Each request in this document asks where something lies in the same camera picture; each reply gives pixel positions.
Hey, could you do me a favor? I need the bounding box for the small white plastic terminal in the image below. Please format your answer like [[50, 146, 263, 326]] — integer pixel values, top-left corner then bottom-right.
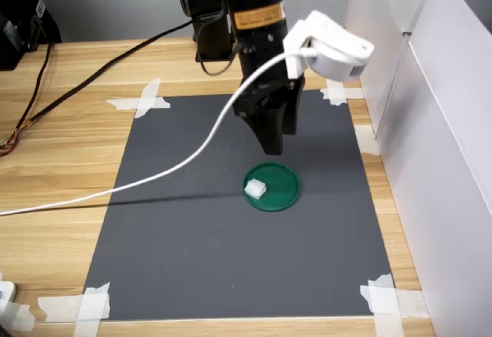
[[244, 178, 269, 199]]

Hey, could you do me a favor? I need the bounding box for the round green lid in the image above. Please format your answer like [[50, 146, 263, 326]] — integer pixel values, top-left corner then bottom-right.
[[242, 162, 302, 213]]

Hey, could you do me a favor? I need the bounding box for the white masking tape cross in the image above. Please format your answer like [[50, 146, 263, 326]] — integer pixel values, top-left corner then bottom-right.
[[37, 282, 111, 337], [359, 273, 430, 337], [320, 78, 366, 107], [105, 78, 172, 119]]

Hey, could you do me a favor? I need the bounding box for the white masking tape strip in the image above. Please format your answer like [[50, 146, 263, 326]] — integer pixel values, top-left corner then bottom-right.
[[353, 125, 381, 156]]

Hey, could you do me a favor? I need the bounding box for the white partition panel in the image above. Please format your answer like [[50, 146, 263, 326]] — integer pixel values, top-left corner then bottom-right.
[[343, 0, 443, 138], [376, 0, 492, 337]]

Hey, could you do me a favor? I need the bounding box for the dark grey mat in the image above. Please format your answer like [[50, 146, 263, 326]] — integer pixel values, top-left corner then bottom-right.
[[82, 89, 397, 321]]

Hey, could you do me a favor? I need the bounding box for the black electronic device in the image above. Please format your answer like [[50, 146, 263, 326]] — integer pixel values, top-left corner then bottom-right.
[[0, 0, 62, 72]]

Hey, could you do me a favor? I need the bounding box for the white tape piece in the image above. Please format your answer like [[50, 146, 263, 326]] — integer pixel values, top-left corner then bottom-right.
[[0, 301, 35, 332]]

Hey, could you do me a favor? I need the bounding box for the white cable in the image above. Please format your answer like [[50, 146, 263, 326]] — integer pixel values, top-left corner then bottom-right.
[[0, 46, 320, 217]]

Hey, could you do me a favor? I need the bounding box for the white camera box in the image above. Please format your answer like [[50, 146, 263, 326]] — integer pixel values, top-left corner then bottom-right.
[[283, 9, 376, 83]]

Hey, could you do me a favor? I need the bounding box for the black braided cable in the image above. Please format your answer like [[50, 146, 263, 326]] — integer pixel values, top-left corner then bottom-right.
[[0, 19, 195, 157], [13, 40, 55, 132]]

